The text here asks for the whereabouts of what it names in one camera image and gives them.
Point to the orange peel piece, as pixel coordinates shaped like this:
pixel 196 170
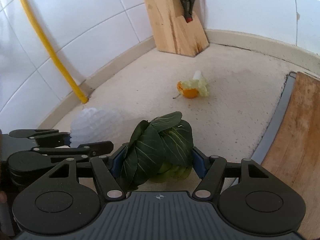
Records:
pixel 189 93

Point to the dark green leaf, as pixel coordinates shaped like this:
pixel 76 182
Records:
pixel 159 150

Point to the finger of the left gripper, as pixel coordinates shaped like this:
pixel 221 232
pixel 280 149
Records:
pixel 92 149
pixel 44 137

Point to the wooden cutting board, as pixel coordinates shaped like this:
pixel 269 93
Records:
pixel 294 154

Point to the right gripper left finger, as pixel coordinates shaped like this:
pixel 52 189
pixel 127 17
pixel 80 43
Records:
pixel 106 172

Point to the white foam net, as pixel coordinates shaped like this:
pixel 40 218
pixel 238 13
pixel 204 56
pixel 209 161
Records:
pixel 95 125

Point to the wooden knife block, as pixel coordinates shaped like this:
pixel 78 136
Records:
pixel 171 32

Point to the yellow pipe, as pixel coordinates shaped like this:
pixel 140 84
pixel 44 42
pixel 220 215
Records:
pixel 51 52

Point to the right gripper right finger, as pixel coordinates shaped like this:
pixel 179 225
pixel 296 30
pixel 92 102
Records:
pixel 210 170

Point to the pale cabbage leaf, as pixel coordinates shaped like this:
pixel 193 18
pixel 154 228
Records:
pixel 198 82

